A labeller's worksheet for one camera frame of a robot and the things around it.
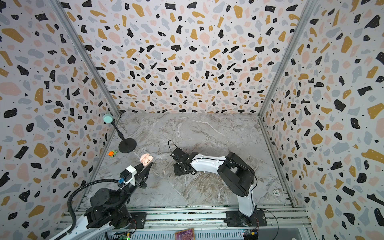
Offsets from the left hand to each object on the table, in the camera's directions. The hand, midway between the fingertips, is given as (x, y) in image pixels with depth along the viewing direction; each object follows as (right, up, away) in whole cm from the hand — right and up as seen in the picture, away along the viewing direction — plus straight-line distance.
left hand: (150, 160), depth 63 cm
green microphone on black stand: (-29, +2, +37) cm, 47 cm away
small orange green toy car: (-35, -3, +32) cm, 47 cm away
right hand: (+7, -11, +25) cm, 28 cm away
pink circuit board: (+15, -36, +6) cm, 39 cm away
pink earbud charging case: (-1, +1, -1) cm, 2 cm away
